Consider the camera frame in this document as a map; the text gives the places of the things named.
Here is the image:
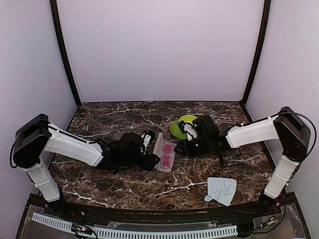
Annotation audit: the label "green plate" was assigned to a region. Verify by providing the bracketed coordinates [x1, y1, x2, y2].
[169, 120, 187, 139]

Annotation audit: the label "left black frame post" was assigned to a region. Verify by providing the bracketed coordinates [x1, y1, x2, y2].
[49, 0, 82, 107]

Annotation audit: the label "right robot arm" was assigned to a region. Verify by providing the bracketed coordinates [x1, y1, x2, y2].
[174, 107, 317, 216]

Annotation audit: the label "black frame post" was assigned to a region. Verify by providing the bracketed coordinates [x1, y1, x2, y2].
[49, 0, 82, 107]
[240, 0, 271, 108]

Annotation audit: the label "black sunglasses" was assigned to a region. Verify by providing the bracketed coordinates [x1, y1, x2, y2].
[218, 149, 248, 168]

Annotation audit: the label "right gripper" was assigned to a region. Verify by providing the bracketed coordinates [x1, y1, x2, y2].
[174, 135, 211, 156]

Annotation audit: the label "pink glasses case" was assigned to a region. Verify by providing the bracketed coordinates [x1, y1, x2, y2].
[153, 133, 176, 173]

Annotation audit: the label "black table front rail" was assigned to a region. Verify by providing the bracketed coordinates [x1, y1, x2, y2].
[38, 197, 287, 230]

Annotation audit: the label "white slotted cable duct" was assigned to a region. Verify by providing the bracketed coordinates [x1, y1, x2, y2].
[31, 212, 239, 239]

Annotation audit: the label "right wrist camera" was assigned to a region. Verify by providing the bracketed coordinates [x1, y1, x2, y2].
[178, 120, 198, 141]

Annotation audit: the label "green bowl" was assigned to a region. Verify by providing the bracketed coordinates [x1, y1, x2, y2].
[177, 115, 197, 123]

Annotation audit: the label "pink sunglasses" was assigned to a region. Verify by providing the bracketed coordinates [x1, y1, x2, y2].
[160, 144, 172, 169]

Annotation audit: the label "right black frame post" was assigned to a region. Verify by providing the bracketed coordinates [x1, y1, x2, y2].
[240, 0, 271, 108]

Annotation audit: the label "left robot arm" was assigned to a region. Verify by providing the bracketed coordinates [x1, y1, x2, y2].
[9, 114, 160, 217]

